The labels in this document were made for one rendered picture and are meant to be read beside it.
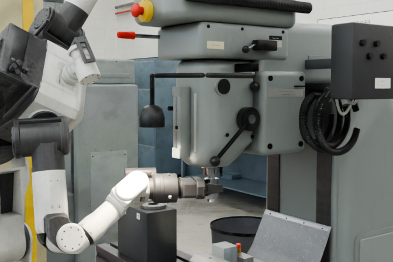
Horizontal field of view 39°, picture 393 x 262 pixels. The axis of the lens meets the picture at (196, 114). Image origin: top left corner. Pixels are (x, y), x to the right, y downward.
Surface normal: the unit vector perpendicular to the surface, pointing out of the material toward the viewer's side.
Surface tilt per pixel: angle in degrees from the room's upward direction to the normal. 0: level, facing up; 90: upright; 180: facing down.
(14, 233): 81
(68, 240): 75
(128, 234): 90
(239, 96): 90
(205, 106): 90
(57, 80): 59
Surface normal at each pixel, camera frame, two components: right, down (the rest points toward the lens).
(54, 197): 0.52, -0.21
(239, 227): 0.04, -0.01
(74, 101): 0.68, -0.49
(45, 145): 0.29, -0.20
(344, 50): -0.82, 0.03
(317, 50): 0.57, 0.04
